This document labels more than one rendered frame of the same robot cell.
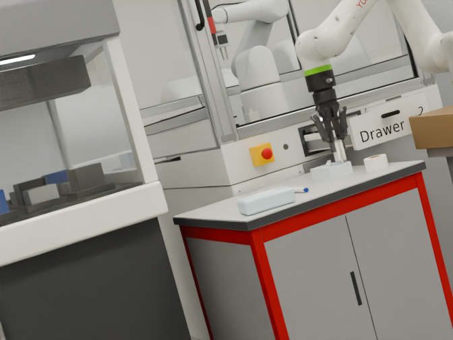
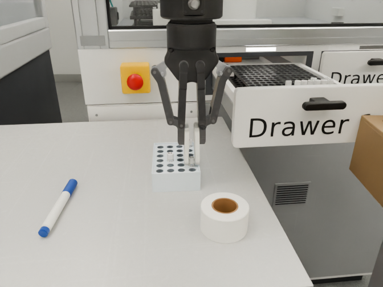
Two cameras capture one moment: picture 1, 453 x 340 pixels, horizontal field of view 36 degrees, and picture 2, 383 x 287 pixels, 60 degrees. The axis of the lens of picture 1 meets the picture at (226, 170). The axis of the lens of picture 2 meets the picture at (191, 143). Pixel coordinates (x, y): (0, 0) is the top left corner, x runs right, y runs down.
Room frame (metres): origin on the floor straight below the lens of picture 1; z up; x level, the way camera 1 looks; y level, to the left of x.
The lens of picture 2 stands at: (1.79, -0.53, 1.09)
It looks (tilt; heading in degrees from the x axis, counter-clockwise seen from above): 25 degrees down; 18
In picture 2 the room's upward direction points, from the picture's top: straight up
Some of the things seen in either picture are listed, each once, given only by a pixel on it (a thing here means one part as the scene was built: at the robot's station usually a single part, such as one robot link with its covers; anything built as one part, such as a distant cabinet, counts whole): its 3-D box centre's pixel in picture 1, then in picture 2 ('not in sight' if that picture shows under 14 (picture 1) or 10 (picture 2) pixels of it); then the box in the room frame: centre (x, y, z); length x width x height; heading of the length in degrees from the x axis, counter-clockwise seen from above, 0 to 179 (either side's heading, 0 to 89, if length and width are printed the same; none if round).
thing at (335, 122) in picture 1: (335, 123); (200, 94); (2.30, -0.38, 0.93); 0.04 x 0.01 x 0.11; 22
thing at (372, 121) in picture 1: (385, 124); (311, 115); (2.40, -0.56, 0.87); 0.29 x 0.02 x 0.11; 114
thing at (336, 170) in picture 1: (331, 171); (175, 164); (2.31, -0.33, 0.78); 0.12 x 0.08 x 0.04; 22
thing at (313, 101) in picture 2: (388, 114); (321, 103); (2.37, -0.57, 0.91); 0.07 x 0.04 x 0.01; 114
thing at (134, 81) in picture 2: (266, 153); (135, 81); (2.51, -0.15, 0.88); 0.04 x 0.03 x 0.04; 114
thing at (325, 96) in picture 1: (326, 104); (191, 52); (2.29, -0.37, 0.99); 0.08 x 0.07 x 0.09; 112
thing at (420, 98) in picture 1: (398, 113); (370, 71); (2.82, -0.72, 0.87); 0.29 x 0.02 x 0.11; 114
